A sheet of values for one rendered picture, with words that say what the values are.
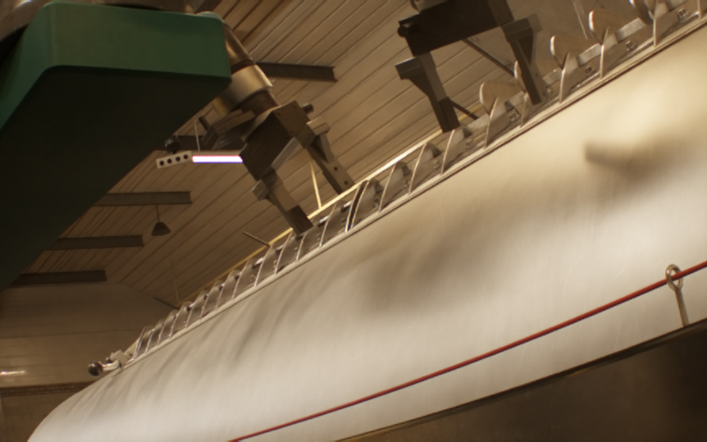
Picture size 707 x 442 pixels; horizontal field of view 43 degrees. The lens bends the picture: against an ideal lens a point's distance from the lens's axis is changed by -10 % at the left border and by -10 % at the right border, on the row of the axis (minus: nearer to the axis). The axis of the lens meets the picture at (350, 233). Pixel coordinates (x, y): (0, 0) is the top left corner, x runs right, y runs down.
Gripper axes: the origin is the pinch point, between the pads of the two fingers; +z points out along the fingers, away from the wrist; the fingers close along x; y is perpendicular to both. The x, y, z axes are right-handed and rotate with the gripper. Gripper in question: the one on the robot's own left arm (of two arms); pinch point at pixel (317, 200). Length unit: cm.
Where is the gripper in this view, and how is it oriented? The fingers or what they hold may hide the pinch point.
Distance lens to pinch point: 141.9
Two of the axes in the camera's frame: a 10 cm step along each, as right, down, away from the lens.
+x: -4.5, 4.3, 7.8
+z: 5.9, 8.0, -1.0
